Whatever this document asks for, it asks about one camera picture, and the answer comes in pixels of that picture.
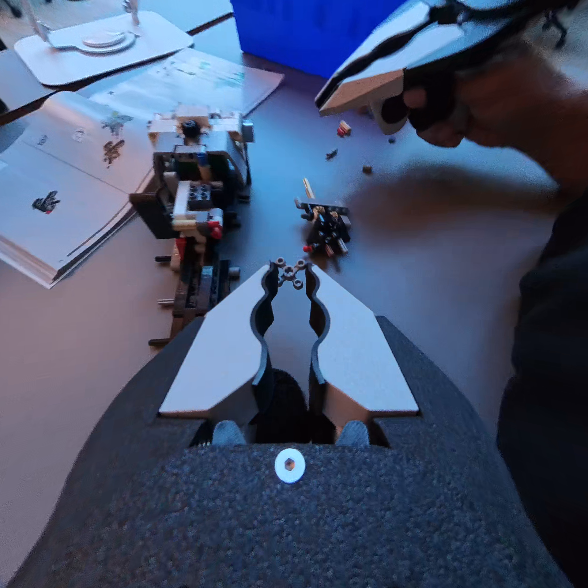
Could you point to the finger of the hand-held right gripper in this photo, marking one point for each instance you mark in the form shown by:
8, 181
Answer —
395, 27
376, 82

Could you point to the grey cross lego piece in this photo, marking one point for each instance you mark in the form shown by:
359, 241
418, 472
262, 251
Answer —
289, 272

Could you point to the person's dark clothing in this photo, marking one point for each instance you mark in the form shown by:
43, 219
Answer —
551, 367

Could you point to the small black lego subassembly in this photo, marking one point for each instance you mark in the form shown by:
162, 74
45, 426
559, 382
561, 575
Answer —
328, 225

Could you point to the closed instruction booklet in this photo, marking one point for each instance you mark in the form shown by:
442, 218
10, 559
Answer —
206, 87

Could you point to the person's right forearm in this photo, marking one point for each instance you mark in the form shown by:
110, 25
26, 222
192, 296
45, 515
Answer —
572, 151

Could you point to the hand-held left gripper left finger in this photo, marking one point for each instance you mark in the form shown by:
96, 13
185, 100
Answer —
216, 358

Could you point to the blue plastic bin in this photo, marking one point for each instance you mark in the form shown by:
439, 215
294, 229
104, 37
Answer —
298, 32

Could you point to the red and tan lego piece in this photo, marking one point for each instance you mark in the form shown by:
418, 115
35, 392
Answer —
343, 128

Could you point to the white stand base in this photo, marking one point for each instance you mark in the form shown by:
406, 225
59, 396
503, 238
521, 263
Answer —
151, 46

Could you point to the white lego truck model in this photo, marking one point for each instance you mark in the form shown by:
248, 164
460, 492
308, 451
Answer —
193, 183

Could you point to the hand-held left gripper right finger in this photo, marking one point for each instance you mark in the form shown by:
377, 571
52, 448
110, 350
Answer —
363, 363

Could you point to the open instruction booklet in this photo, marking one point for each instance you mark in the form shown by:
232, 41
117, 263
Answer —
69, 229

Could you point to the person's right hand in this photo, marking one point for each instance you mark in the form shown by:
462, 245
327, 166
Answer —
505, 96

